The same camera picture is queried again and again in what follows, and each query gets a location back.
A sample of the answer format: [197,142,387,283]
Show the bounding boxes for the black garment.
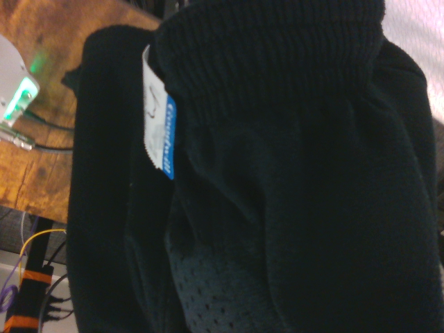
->
[61,0,444,333]

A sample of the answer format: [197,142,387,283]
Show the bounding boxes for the rustic wooden side table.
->
[0,0,164,223]

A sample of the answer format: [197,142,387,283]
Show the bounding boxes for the white patterned duvet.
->
[380,0,444,123]

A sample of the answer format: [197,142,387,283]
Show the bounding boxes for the black cables on table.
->
[0,110,74,154]

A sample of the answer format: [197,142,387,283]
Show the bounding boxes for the yellow cable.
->
[17,228,67,280]

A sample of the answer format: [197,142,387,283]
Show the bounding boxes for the black post with orange tape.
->
[2,221,56,333]

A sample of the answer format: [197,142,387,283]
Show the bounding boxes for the purple cable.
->
[0,214,40,315]

